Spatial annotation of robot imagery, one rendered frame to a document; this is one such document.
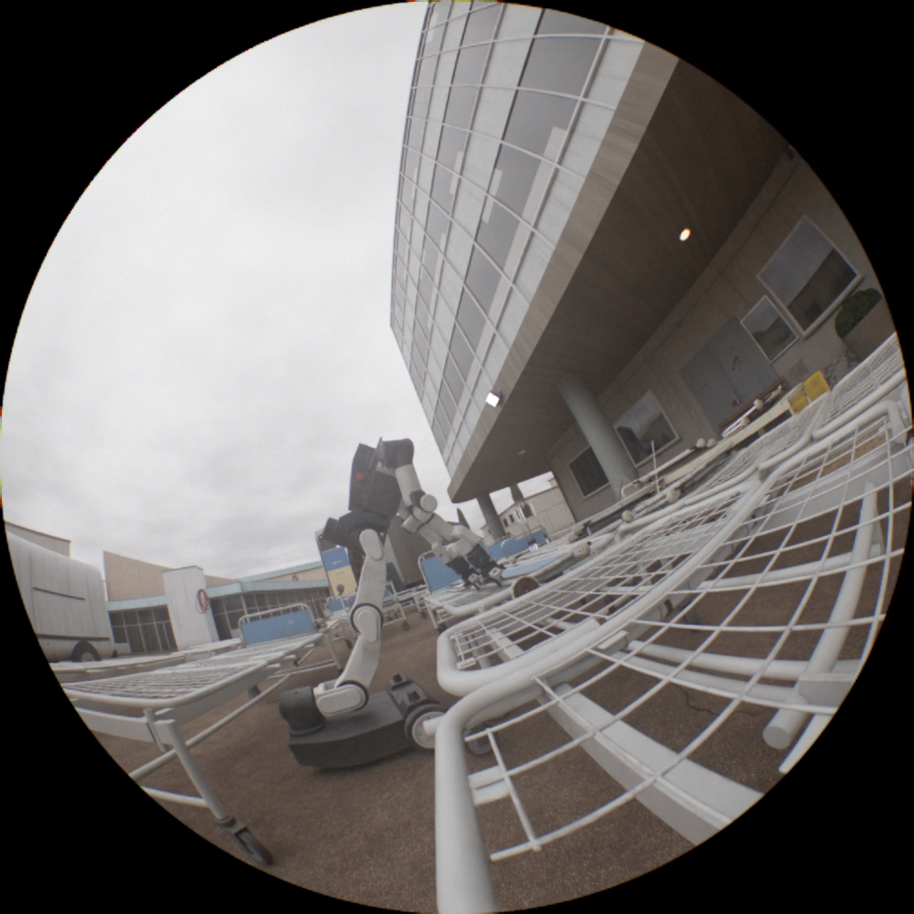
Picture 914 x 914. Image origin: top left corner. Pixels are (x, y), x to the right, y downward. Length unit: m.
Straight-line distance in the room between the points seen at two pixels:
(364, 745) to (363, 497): 1.05
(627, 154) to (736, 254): 3.44
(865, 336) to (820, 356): 1.58
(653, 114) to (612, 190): 1.15
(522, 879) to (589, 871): 0.12
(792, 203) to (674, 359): 4.41
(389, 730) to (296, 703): 0.39
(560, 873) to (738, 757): 0.40
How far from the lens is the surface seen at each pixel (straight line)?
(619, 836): 0.77
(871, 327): 5.15
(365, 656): 1.35
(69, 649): 7.64
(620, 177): 4.06
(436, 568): 3.19
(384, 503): 1.39
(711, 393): 6.99
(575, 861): 0.77
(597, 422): 6.23
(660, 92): 4.20
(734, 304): 6.77
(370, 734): 1.28
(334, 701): 1.36
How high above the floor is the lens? 0.65
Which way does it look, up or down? 19 degrees up
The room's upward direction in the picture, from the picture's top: 23 degrees counter-clockwise
